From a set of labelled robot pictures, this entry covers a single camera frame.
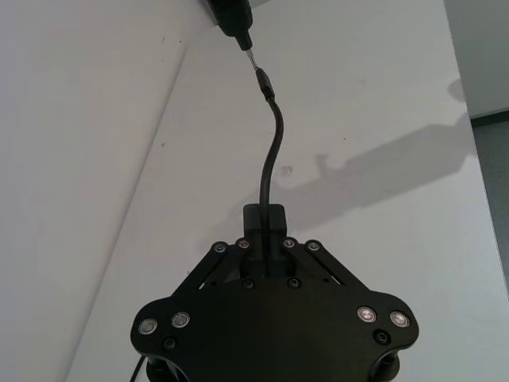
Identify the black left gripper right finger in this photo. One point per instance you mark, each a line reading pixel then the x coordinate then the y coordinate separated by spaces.
pixel 278 223

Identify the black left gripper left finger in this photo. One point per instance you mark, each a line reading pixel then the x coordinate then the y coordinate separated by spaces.
pixel 251 223

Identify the plain pale wall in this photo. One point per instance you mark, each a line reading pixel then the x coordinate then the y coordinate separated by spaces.
pixel 79 159

